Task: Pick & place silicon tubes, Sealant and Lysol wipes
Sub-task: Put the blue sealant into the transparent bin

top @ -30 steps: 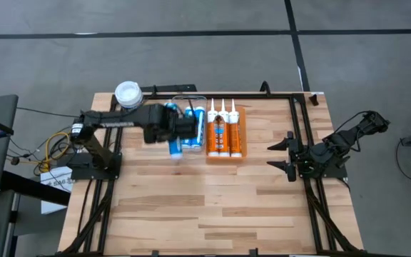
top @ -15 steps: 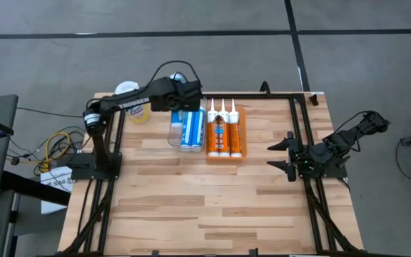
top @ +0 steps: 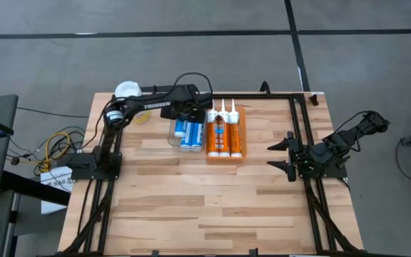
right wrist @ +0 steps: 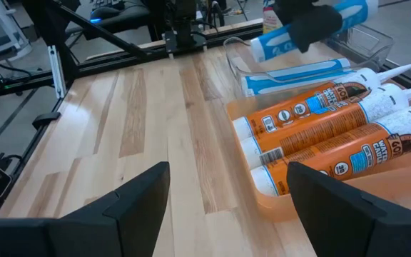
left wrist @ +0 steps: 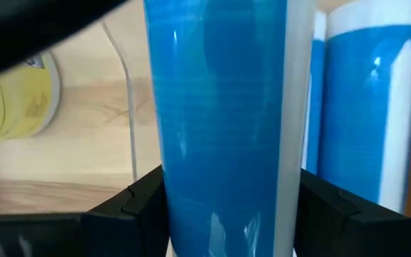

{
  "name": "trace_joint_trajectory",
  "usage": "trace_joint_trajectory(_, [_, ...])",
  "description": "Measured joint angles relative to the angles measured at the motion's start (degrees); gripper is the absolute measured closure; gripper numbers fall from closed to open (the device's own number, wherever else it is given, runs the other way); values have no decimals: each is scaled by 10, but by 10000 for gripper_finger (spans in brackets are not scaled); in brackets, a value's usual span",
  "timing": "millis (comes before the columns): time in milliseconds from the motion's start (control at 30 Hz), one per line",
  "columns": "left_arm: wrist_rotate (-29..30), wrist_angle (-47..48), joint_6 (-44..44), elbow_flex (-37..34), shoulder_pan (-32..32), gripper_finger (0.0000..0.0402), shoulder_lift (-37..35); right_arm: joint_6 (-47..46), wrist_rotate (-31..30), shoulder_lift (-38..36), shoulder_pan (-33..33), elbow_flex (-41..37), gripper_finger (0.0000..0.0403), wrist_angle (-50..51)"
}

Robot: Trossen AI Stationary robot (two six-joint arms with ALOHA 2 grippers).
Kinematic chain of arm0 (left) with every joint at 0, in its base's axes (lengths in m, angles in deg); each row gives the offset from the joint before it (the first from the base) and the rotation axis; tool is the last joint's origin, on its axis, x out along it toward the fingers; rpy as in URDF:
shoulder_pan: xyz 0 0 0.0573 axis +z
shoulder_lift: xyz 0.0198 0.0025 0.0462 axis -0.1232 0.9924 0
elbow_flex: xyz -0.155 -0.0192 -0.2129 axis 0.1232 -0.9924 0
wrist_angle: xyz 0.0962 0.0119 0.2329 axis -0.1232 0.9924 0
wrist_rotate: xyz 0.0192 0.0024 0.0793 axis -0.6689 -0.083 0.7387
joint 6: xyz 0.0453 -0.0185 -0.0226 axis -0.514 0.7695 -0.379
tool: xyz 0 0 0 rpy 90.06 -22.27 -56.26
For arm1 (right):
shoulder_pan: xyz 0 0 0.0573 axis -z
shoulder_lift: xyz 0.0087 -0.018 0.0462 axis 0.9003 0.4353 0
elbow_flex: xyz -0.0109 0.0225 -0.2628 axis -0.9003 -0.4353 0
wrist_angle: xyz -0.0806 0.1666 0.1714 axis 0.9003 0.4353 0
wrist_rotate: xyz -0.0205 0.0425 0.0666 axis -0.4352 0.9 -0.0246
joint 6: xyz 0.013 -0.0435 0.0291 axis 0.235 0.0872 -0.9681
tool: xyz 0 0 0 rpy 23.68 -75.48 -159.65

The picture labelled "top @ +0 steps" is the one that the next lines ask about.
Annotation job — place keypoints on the orange Gorilla sealant tube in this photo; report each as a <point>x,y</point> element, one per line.
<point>235,139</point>
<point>212,139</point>
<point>223,139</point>

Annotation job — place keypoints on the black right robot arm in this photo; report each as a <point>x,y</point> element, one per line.
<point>337,142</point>

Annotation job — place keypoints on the small dark brown block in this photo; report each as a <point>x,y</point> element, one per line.
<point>313,100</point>

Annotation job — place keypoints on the clear plastic bin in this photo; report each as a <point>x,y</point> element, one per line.
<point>177,142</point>

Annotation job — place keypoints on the yellow Lysol wipes canister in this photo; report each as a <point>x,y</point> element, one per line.
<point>128,89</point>

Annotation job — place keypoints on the black clamp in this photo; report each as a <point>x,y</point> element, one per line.
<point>265,87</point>

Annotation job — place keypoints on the orange plastic bin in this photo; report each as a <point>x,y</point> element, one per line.
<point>244,135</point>

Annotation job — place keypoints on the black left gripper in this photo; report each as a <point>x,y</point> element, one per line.
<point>184,110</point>

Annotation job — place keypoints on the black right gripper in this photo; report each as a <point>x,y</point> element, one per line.
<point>296,157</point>

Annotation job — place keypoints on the white paper sign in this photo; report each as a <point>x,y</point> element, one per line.
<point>54,191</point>

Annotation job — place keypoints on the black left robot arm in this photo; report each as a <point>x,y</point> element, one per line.
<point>109,150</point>

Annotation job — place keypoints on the black power strip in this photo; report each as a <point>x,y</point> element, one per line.
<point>155,88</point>

